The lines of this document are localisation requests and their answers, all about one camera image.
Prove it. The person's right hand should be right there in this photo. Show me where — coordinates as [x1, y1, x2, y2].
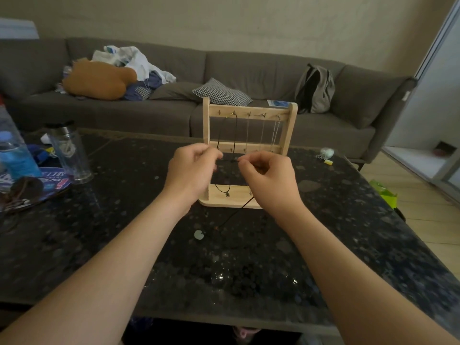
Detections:
[237, 150, 306, 227]

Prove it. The person's left forearm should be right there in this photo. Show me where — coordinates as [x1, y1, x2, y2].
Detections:
[0, 194, 191, 345]

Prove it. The checkered pillow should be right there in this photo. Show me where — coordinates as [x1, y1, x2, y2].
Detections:
[191, 78, 253, 107]

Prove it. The blue crumpled garment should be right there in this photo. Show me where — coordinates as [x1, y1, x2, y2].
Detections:
[124, 71, 163, 102]

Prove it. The person's left hand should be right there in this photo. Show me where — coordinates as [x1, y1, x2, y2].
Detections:
[163, 142, 223, 216]

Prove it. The pink item under table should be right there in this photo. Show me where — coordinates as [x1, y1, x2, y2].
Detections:
[232, 326, 261, 342]

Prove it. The brown plush toy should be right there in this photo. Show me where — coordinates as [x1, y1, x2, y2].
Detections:
[61, 57, 138, 101]

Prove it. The green bag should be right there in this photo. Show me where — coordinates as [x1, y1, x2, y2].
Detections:
[370, 179, 399, 209]

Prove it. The blue cloth item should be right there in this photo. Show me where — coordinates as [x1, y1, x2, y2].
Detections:
[129, 316, 154, 329]

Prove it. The black cord necklace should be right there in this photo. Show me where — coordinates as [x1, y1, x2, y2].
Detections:
[193, 156, 256, 241]

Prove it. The grey fabric sofa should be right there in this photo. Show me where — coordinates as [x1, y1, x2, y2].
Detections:
[0, 36, 418, 166]

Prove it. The white crumpled garment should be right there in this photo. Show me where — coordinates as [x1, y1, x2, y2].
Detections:
[92, 45, 177, 85]

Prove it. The sliding glass door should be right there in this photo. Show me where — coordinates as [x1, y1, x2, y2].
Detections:
[382, 0, 460, 204]

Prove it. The wooden jewelry stand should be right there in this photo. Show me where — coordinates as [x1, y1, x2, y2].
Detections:
[198, 96, 299, 209]

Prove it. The person's right forearm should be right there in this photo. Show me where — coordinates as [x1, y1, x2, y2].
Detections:
[276, 208, 460, 345]

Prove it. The silver chain necklace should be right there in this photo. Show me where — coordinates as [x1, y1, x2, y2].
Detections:
[271, 116, 282, 146]

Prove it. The blue printed packet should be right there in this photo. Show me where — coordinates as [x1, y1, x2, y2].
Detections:
[0, 167, 74, 212]

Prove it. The dark shoe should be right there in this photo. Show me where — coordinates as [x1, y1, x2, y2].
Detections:
[433, 141, 457, 158]

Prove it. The grey backpack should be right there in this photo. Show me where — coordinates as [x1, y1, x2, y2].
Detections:
[294, 63, 335, 115]

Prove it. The blue plastic bottle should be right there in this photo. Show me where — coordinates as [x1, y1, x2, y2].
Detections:
[0, 131, 42, 181]

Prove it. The thin black wire necklace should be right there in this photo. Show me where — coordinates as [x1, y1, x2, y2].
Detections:
[214, 113, 239, 198]

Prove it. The grey flat cushion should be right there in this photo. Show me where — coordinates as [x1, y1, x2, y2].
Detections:
[149, 81, 202, 102]

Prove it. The clear plastic tumbler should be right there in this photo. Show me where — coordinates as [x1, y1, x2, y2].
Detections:
[46, 121, 94, 185]

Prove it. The silver pendant necklace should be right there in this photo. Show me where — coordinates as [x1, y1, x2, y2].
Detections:
[245, 112, 267, 196]

